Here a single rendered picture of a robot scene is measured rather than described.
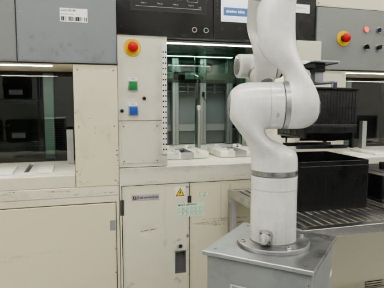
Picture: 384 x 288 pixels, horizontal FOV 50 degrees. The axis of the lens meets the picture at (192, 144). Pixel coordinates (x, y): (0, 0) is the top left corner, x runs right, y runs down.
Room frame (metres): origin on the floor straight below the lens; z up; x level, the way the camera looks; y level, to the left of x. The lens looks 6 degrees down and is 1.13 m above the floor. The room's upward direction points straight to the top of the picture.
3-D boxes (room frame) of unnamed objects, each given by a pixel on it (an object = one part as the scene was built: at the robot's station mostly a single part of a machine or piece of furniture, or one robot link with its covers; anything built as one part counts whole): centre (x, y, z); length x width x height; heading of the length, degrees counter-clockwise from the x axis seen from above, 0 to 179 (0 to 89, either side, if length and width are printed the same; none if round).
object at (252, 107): (1.06, -0.18, 1.07); 0.19 x 0.12 x 0.24; 89
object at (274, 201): (1.06, -0.22, 0.85); 0.19 x 0.19 x 0.18
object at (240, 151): (2.09, -0.21, 0.89); 0.22 x 0.21 x 0.04; 16
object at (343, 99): (1.54, -0.46, 1.12); 0.24 x 0.20 x 0.32; 15
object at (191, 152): (2.02, 0.05, 0.89); 0.22 x 0.21 x 0.04; 16
